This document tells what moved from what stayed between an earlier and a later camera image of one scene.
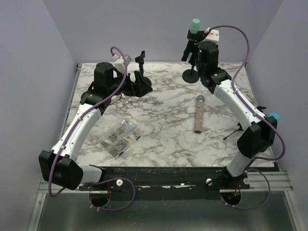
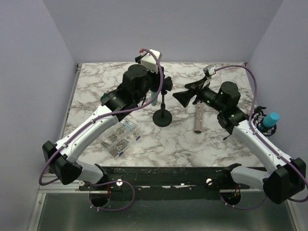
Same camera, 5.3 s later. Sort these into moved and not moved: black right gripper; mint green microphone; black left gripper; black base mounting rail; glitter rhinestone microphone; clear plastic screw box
Moved: mint green microphone; black right gripper; black left gripper
Not moved: glitter rhinestone microphone; clear plastic screw box; black base mounting rail
